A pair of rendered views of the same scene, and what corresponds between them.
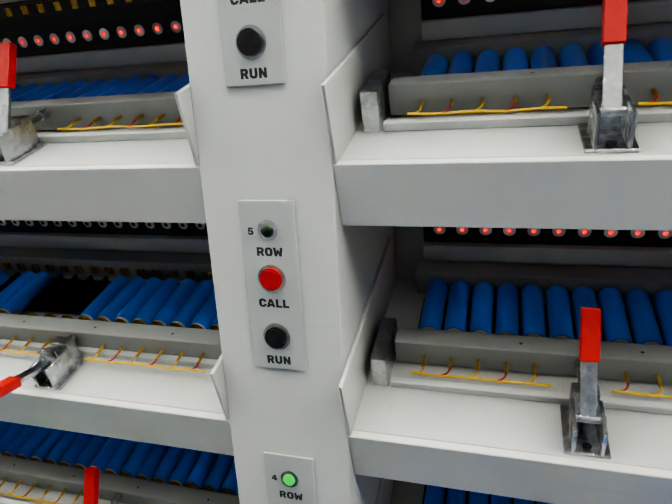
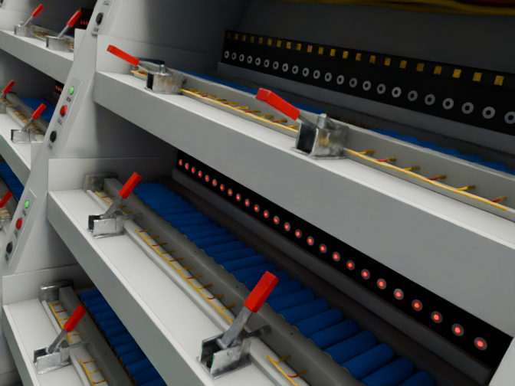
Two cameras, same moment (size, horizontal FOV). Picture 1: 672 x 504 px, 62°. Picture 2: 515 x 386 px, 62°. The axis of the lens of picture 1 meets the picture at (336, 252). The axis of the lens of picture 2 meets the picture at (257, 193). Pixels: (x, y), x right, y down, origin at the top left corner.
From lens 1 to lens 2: 0.30 m
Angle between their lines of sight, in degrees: 28
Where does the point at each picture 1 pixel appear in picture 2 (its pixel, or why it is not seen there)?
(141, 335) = (428, 152)
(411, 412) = not seen: outside the picture
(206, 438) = (477, 282)
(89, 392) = (345, 171)
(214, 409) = not seen: outside the picture
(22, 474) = (197, 260)
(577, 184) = not seen: outside the picture
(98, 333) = (376, 135)
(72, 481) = (234, 290)
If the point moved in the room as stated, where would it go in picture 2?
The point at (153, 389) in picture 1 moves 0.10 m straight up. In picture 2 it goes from (424, 199) to (496, 53)
